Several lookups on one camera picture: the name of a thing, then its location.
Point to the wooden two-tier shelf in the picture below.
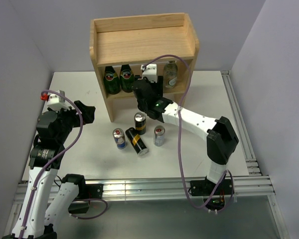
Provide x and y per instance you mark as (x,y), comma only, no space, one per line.
(137,40)

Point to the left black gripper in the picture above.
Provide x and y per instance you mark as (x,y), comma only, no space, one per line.
(87,113)

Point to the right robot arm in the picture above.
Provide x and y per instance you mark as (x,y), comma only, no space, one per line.
(219,134)

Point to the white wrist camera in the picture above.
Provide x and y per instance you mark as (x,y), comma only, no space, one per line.
(54,102)
(149,72)

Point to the blue silver Red Bull can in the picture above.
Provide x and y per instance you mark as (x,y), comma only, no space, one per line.
(119,138)

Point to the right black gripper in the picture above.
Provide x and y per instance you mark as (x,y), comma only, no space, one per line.
(159,86)

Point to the green perrier bottle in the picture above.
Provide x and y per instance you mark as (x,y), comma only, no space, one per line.
(111,81)
(127,78)

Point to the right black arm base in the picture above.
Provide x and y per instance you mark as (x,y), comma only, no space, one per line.
(204,188)

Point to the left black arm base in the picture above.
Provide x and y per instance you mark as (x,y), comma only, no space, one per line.
(92,191)

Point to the black yellow can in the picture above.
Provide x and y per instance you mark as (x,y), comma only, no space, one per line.
(140,122)
(136,141)

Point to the aluminium mounting rail frame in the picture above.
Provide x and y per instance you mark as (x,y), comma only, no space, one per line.
(156,176)

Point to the clear glass bottle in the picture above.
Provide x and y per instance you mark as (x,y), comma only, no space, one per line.
(170,71)

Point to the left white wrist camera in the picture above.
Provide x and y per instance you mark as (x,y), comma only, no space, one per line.
(54,102)

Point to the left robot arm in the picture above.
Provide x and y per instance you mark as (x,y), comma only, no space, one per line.
(38,219)

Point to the silver light-blue energy can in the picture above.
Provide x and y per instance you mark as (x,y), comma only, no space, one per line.
(159,132)

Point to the right green Perrier bottle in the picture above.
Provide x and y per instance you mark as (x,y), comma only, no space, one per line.
(127,78)

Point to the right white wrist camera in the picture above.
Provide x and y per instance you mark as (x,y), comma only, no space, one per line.
(149,72)

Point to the left green Perrier bottle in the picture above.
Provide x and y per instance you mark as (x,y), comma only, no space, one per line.
(111,81)

